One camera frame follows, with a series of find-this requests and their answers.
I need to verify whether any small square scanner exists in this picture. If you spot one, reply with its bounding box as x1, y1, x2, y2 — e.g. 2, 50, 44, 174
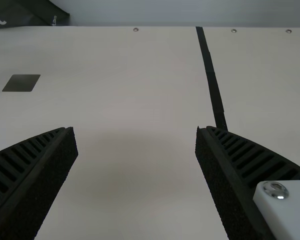
1, 74, 42, 93

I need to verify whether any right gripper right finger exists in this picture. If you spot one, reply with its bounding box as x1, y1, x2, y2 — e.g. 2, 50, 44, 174
194, 125, 300, 240

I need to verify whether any black strip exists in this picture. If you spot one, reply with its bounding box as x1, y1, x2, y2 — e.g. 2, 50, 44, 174
195, 26, 229, 133

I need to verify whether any dark grey bag with straps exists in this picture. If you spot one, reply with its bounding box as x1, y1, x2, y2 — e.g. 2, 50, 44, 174
0, 0, 71, 30

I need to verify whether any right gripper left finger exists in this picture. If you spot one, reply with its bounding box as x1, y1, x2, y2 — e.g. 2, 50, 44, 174
0, 126, 79, 240

